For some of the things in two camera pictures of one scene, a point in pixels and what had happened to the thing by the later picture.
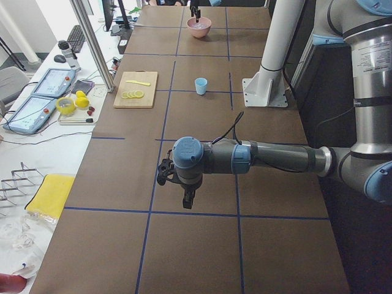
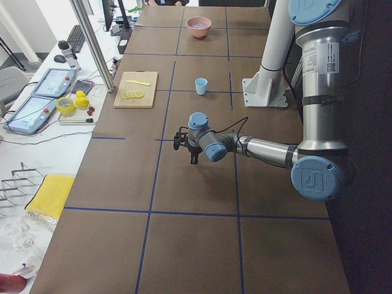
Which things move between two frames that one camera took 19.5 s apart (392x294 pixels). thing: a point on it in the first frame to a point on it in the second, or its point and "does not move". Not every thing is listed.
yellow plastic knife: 135,81 does not move
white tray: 79,114 does not move
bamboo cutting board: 146,100 does not move
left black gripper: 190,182 to 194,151
